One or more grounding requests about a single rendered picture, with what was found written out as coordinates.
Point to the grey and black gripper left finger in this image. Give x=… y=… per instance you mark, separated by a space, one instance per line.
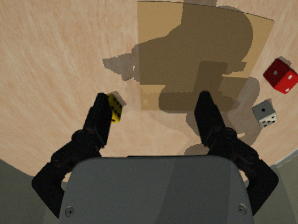
x=47 y=182

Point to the tan flat mat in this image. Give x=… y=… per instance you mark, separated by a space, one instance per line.
x=185 y=49

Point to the yellow die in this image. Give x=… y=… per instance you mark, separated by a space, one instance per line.
x=116 y=108

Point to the red die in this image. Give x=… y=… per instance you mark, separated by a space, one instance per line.
x=281 y=77

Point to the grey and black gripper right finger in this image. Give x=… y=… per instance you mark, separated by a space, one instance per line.
x=262 y=179

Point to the white die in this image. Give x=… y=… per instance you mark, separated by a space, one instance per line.
x=265 y=114

